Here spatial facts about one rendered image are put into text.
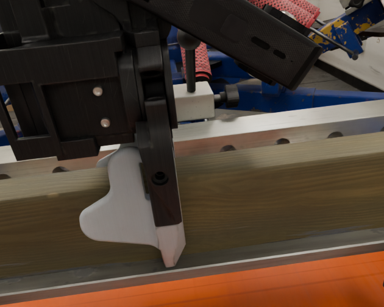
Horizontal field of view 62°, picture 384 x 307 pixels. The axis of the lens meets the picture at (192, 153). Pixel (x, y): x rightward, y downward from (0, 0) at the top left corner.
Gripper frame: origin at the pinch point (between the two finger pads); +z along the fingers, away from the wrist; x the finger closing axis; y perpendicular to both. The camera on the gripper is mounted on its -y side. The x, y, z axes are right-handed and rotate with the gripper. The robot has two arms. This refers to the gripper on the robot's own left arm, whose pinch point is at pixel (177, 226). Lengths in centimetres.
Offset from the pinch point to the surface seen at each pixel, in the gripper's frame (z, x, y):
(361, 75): 90, -293, -200
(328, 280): 9.8, -1.0, -13.0
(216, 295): 9.8, -1.1, -2.6
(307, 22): -5, -51, -31
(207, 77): 0.4, -38.9, -7.8
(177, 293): 9.8, -2.0, 1.0
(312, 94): 12, -55, -36
